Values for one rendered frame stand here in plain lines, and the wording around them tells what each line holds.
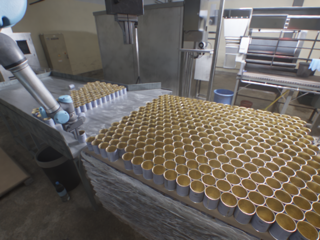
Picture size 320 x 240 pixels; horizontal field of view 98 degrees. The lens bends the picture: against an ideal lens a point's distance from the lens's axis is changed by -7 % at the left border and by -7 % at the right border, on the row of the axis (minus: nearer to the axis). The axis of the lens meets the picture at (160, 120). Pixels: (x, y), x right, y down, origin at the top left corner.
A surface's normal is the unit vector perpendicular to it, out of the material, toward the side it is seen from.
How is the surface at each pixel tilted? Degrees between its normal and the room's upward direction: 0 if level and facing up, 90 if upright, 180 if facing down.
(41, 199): 0
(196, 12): 90
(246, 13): 90
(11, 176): 0
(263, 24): 90
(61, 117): 90
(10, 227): 0
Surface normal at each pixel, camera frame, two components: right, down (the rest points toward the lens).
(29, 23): 0.86, 0.26
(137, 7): 0.62, 0.36
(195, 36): -0.51, 0.43
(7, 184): 0.00, -0.87
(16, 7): 0.97, 0.03
